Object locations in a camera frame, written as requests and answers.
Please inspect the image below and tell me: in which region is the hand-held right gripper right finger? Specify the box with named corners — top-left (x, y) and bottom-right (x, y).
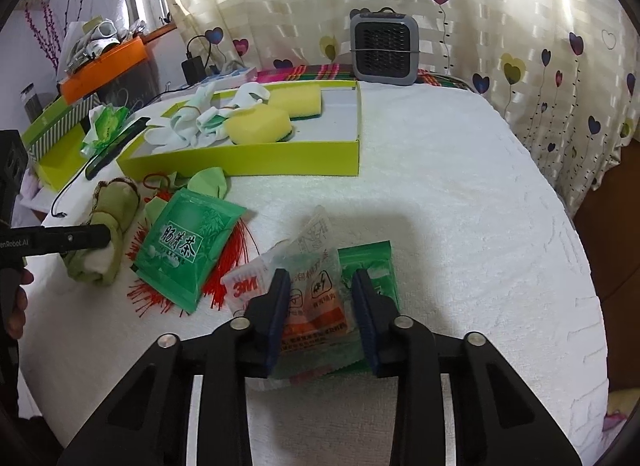
top-left (350, 268), bottom-right (583, 466)

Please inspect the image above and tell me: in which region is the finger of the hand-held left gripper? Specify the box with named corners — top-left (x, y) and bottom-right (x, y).
top-left (22, 224), bottom-right (112, 257)

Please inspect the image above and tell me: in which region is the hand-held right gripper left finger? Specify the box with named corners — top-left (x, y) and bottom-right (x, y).
top-left (56, 268), bottom-right (292, 466)

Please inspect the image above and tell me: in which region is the clear mask packet orange print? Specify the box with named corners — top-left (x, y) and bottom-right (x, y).
top-left (221, 205), bottom-right (351, 387)

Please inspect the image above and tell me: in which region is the green rabbit print towel roll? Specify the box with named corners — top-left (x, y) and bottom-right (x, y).
top-left (60, 177), bottom-right (141, 287)

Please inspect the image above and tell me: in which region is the green tea packet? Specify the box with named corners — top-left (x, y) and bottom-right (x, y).
top-left (336, 241), bottom-right (401, 377)
top-left (132, 189), bottom-right (247, 314)

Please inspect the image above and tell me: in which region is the red knot tassel ornament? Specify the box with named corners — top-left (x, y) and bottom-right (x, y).
top-left (125, 173), bottom-right (263, 317)

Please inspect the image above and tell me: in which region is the light green cloth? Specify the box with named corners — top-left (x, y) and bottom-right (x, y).
top-left (167, 167), bottom-right (233, 203)

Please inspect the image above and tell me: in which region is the lime green box tray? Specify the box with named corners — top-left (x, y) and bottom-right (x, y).
top-left (116, 80), bottom-right (362, 177)

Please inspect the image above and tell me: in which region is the yellow green scouring sponge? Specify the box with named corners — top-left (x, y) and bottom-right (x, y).
top-left (227, 106), bottom-right (296, 145)
top-left (270, 84), bottom-right (325, 121)

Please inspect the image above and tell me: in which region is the person's left hand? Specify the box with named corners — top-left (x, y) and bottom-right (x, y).
top-left (6, 268), bottom-right (35, 341)

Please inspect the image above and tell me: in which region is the grey striped lime box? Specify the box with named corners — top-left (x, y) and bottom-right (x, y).
top-left (27, 94), bottom-right (101, 164)

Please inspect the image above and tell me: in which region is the black smartphone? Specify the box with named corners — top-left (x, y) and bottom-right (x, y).
top-left (85, 116), bottom-right (151, 181)

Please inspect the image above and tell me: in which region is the green tissue packet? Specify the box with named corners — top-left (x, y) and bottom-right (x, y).
top-left (80, 104), bottom-right (132, 157)

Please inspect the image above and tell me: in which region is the orange box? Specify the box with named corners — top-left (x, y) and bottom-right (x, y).
top-left (59, 38), bottom-right (147, 104)

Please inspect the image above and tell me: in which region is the white terry table cover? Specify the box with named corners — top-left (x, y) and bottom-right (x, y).
top-left (17, 80), bottom-right (611, 466)

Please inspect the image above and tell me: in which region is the pile of white packaging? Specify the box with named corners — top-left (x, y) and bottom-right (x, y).
top-left (62, 18), bottom-right (148, 71)

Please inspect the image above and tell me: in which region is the black charger adapter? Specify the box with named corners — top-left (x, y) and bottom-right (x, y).
top-left (181, 36), bottom-right (223, 86)

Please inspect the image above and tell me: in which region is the white power strip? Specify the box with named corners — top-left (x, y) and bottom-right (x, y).
top-left (192, 68), bottom-right (258, 91)

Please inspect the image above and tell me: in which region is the brown wooden board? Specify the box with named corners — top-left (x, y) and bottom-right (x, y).
top-left (570, 138), bottom-right (640, 397)

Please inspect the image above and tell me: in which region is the small grey heater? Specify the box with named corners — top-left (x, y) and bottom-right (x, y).
top-left (349, 6), bottom-right (420, 86)

